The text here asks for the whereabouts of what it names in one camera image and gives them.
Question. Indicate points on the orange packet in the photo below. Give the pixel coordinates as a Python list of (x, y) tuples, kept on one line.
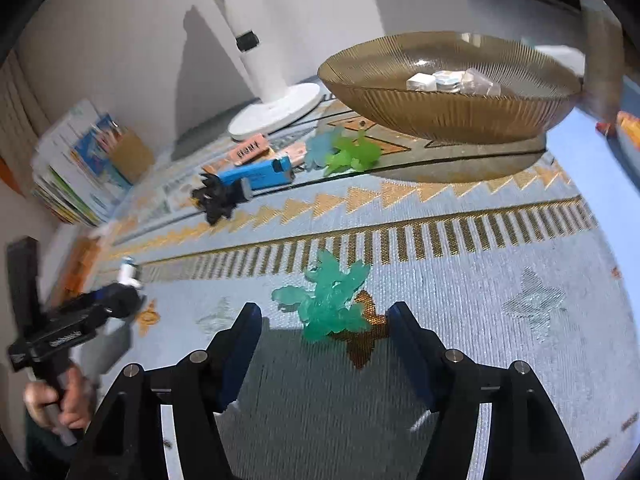
[(625, 127)]

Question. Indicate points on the white lamp stand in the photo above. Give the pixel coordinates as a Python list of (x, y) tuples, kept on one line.
[(265, 85)]

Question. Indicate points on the person's left hand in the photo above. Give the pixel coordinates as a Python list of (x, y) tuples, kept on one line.
[(75, 402)]

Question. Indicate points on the pale blue plastic toy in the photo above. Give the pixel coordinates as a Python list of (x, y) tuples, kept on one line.
[(319, 147)]

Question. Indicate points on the woven brown basket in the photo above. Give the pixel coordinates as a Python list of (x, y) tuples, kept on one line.
[(450, 105)]

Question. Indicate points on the white cube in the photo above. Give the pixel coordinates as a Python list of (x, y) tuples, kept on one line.
[(419, 80)]

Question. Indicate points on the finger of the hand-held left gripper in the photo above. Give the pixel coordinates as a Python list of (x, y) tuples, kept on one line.
[(122, 300)]

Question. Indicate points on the patterned blue rug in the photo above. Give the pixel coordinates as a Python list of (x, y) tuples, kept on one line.
[(450, 285)]

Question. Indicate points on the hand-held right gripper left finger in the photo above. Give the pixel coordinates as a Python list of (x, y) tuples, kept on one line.
[(244, 345)]

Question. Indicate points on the teal translucent plastic toy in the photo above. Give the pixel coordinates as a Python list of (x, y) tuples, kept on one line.
[(330, 300)]

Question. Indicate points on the orange flat box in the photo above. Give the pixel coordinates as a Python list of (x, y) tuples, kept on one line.
[(80, 265)]

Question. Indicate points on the blue battery pack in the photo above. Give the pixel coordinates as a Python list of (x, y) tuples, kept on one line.
[(257, 175)]

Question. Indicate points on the small white blue figure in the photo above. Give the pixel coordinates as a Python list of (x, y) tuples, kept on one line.
[(130, 272)]

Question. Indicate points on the brown cardboard box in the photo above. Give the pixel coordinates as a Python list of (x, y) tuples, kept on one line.
[(131, 156)]

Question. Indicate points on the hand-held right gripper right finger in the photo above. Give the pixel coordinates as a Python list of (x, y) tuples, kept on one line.
[(407, 350)]

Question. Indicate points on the green translucent plastic toy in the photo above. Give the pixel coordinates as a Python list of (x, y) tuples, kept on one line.
[(350, 156)]

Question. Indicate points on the clear plastic piece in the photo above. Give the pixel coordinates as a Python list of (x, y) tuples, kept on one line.
[(480, 82)]

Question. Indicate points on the black plastic toy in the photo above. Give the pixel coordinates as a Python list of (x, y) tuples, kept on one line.
[(215, 202)]

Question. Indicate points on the stack of colourful books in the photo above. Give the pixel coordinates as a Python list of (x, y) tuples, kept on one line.
[(75, 160)]

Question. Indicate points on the round white tape roll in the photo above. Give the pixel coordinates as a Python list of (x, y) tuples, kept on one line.
[(448, 82)]

